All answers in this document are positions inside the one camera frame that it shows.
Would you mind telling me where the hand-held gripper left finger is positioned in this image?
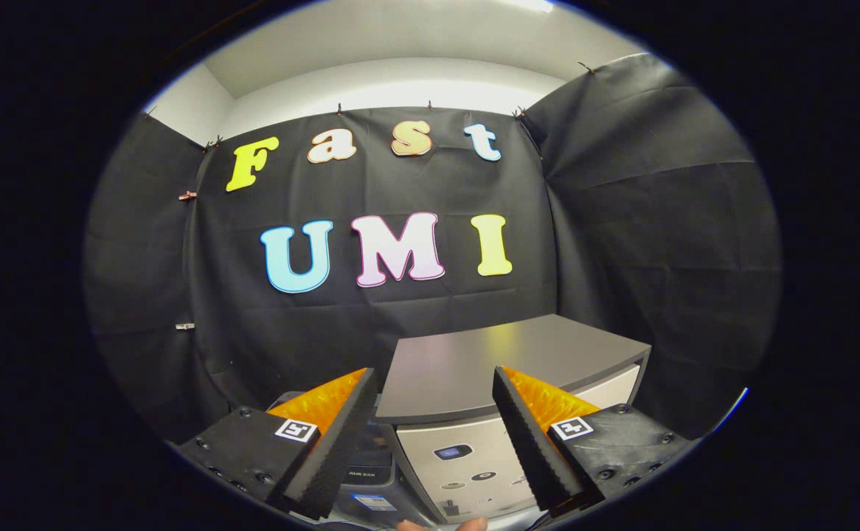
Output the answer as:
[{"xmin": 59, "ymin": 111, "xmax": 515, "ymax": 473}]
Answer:
[{"xmin": 172, "ymin": 368, "xmax": 378, "ymax": 520}]

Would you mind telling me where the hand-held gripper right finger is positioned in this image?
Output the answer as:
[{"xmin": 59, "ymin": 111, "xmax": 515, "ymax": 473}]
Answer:
[{"xmin": 490, "ymin": 366, "xmax": 696, "ymax": 518}]

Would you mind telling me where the black backdrop cloth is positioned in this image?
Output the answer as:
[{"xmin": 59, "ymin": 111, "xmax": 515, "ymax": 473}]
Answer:
[{"xmin": 83, "ymin": 53, "xmax": 781, "ymax": 443}]

